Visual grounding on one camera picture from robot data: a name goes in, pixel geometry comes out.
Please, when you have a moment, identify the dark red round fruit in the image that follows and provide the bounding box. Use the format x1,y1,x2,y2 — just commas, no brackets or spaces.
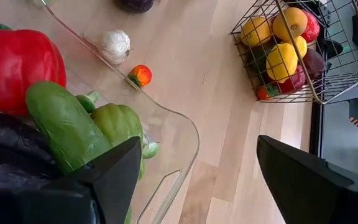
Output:
302,48,326,81

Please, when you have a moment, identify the large yellow fruit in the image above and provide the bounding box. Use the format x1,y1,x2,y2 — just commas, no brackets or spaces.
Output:
265,42,300,84

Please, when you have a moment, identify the small white-green vegetable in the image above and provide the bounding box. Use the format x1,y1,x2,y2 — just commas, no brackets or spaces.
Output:
141,141,160,160

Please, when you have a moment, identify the small orange-red tomato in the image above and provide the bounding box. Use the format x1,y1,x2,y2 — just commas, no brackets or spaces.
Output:
127,64,153,88

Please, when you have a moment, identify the small yellow fruit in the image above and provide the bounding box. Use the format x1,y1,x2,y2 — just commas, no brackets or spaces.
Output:
286,35,308,59

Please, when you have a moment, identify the dark green avocado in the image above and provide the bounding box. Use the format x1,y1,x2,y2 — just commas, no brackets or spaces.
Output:
247,46,272,90

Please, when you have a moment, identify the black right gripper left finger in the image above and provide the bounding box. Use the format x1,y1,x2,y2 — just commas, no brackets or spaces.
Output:
0,136,142,224

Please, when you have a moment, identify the white garlic bulb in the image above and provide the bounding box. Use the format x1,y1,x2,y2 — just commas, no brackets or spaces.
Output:
84,29,132,65

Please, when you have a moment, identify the orange bell pepper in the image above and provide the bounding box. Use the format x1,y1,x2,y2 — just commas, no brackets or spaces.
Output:
272,6,309,42

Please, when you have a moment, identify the green bell pepper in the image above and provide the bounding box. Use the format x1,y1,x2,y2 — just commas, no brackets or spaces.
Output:
90,103,145,181
25,81,113,175

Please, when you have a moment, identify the metal wire basket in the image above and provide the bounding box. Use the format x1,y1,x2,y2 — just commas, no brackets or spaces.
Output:
230,0,358,105

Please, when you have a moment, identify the yellow lemon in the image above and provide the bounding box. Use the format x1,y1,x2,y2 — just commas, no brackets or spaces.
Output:
240,16,273,48

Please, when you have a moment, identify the clear plastic bin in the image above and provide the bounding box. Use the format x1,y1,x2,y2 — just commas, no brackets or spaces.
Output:
0,0,200,224

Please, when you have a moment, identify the red bell pepper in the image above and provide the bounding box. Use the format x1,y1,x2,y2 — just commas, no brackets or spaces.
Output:
0,23,68,116

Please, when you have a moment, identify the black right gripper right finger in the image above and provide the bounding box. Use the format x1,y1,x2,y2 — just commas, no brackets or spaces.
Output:
256,135,358,224

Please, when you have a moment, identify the dark purple round vegetable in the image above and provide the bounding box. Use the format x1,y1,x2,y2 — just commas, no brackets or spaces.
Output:
113,0,155,14

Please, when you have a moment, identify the long dark purple eggplant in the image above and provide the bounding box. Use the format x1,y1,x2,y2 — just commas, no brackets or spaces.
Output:
0,108,62,191

